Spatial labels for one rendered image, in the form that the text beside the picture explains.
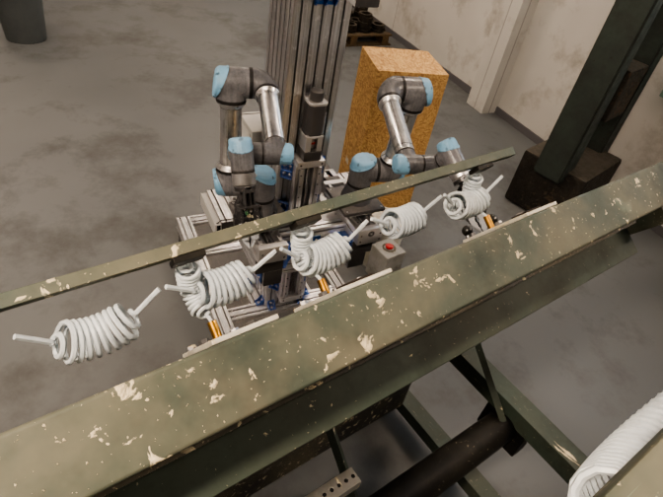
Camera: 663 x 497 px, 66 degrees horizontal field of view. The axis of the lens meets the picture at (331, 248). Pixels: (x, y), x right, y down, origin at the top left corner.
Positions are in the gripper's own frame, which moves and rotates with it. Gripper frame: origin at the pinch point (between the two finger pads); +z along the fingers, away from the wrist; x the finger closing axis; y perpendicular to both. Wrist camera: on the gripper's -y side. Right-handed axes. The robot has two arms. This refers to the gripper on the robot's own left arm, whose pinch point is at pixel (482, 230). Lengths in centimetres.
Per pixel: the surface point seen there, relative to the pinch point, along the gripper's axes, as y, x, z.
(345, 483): -69, 40, 52
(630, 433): -123, -54, 25
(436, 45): 500, 150, -263
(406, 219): -88, -21, -6
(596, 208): -55, -46, 6
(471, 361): 22, 37, 49
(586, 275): -31, -33, 22
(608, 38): 244, -43, -93
